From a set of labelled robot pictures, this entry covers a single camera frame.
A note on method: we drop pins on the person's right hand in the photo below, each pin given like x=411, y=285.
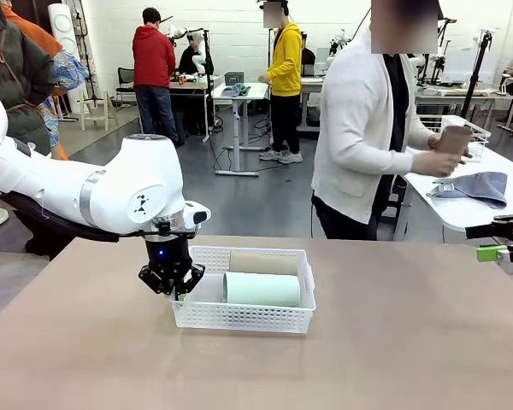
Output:
x=436, y=164

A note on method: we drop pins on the person in red hoodie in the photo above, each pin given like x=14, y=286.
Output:
x=154, y=55

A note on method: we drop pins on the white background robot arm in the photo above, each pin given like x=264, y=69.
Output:
x=196, y=34
x=340, y=38

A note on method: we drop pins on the mint green cup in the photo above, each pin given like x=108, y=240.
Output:
x=261, y=288

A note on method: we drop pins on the person's left forearm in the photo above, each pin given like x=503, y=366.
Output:
x=416, y=134

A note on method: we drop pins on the white perforated plastic basket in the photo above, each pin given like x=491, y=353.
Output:
x=239, y=318

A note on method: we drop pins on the seated person in black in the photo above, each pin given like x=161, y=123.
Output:
x=192, y=60

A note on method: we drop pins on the long white workbench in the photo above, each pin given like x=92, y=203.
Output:
x=496, y=97

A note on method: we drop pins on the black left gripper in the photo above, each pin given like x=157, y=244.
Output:
x=166, y=256

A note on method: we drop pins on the wooden top workbench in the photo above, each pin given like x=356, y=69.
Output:
x=192, y=85

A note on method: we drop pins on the blue patterned garment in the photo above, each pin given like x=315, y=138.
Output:
x=68, y=68

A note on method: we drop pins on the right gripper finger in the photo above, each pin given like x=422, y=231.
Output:
x=489, y=253
x=487, y=232

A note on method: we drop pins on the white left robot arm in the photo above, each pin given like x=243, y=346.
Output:
x=132, y=183

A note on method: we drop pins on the blue cloth towel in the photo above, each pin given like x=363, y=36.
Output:
x=483, y=188

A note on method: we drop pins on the white step stool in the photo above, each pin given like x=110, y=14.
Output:
x=95, y=102

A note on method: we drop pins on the black office chair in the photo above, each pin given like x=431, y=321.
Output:
x=126, y=77

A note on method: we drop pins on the black tripod stand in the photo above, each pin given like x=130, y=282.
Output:
x=479, y=68

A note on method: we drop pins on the mannequin in green jacket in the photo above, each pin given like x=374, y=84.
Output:
x=21, y=85

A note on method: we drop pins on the tall white tower fan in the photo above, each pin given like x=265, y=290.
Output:
x=62, y=21

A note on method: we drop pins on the mannequin in orange clothes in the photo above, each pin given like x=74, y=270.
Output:
x=38, y=38

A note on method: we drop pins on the white side table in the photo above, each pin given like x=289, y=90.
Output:
x=461, y=213

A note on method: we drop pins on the blue cloth on desk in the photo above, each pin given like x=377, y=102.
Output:
x=233, y=90

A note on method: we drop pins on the person's right forearm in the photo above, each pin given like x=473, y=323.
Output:
x=380, y=160

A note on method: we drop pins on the person in yellow hoodie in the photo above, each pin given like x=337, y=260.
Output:
x=287, y=60

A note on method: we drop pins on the person's left hand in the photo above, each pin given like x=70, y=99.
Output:
x=434, y=142

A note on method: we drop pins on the white standing desk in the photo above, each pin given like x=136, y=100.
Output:
x=256, y=91

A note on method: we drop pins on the person in white sweater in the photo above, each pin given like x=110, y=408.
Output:
x=350, y=128

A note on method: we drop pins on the dark grey storage basket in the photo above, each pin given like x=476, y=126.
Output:
x=234, y=79

